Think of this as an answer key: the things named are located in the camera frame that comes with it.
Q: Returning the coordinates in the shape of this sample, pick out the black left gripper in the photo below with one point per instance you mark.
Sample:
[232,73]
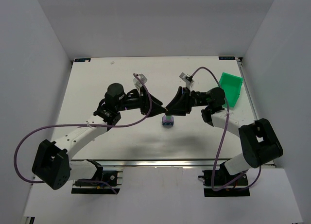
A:
[143,103]

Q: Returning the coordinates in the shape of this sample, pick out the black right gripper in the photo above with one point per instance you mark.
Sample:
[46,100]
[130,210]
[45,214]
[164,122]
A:
[185,100]

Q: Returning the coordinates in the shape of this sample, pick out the purple house-shaped block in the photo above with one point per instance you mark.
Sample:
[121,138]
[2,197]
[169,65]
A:
[163,118]

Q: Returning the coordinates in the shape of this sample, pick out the dark blue bridge block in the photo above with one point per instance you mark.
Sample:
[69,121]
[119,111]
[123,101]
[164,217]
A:
[168,123]

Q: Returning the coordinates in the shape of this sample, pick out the green plastic bin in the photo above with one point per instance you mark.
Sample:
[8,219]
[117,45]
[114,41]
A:
[231,85]

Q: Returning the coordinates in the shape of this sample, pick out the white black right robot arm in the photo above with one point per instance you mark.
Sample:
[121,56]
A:
[259,142]

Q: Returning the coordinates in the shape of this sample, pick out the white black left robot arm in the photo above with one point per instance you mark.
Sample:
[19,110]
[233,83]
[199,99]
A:
[53,161]

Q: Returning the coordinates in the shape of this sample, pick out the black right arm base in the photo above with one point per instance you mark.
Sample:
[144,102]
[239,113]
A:
[237,188]

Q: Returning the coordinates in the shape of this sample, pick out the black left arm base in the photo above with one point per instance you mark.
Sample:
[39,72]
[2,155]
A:
[106,181]

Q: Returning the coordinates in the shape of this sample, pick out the blue label sticker right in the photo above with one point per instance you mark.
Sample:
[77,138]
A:
[226,58]

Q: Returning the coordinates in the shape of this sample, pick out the blue label sticker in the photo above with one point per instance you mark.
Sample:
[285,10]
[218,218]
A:
[82,60]
[226,58]

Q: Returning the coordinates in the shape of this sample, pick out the blue label sticker left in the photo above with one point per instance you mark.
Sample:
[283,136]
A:
[82,60]

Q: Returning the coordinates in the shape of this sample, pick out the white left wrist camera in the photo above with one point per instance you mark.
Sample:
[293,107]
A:
[139,80]

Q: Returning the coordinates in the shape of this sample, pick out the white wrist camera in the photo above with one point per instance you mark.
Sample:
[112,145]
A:
[187,79]
[139,80]

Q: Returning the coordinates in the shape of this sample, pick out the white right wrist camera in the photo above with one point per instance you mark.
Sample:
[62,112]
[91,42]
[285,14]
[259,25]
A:
[187,79]

